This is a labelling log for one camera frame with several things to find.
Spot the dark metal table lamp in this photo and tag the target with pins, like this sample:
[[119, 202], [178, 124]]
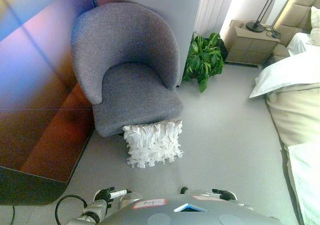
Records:
[[255, 26]]

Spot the large white bed pillow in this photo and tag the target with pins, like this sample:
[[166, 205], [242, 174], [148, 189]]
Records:
[[287, 75]]

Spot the cream duvet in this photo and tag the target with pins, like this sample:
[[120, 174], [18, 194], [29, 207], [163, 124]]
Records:
[[297, 115]]

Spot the reddish brown wooden cabinet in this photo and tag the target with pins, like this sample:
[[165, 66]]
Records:
[[37, 125]]

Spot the beige wooden nightstand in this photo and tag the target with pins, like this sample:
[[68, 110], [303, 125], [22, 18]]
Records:
[[250, 45]]

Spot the grey fabric tub armchair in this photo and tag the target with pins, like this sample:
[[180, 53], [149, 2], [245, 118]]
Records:
[[130, 90]]

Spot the silver right robot leg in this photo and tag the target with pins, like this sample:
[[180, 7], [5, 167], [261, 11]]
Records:
[[184, 190]]

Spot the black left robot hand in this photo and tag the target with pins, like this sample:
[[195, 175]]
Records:
[[105, 196]]

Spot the green leafy potted plant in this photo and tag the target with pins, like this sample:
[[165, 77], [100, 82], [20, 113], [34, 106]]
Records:
[[203, 57]]

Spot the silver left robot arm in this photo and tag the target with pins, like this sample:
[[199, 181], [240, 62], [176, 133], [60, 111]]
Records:
[[96, 210]]

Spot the pale green cushion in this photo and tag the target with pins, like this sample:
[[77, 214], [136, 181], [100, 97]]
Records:
[[315, 25]]

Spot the white shaggy throw pillow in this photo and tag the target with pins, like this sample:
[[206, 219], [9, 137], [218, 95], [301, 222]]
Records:
[[152, 145]]

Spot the white patterned bed runner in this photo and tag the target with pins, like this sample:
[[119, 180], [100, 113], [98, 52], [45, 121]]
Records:
[[307, 180]]

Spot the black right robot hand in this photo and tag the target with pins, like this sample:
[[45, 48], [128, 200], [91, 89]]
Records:
[[227, 195]]

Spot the grey robot torso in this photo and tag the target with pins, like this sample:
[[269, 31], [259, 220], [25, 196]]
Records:
[[175, 215]]

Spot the small white bed pillow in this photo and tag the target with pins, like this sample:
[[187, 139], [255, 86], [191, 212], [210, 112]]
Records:
[[298, 43]]

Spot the beige padded headboard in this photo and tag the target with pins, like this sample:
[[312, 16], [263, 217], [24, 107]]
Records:
[[302, 10]]

